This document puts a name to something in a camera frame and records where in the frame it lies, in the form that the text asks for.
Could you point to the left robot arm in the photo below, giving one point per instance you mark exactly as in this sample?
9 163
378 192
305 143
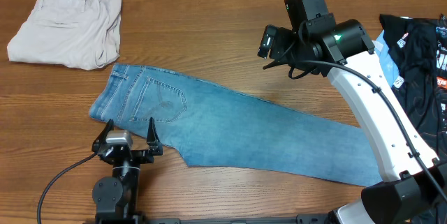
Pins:
116 196

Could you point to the light blue garment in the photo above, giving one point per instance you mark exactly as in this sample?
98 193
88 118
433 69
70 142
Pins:
388 66

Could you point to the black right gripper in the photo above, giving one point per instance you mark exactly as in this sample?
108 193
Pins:
283 38

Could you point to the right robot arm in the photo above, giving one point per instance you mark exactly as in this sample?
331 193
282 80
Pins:
413 178

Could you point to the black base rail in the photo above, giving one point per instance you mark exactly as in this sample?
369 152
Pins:
299 219

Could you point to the black printed t-shirt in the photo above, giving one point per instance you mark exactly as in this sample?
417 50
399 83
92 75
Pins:
413 45

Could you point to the folded beige trousers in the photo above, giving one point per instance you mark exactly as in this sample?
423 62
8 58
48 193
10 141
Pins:
82 34

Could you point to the blue denim jeans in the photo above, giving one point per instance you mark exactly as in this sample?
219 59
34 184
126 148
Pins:
211 125

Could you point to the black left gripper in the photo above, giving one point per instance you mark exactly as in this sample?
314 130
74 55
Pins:
147 156

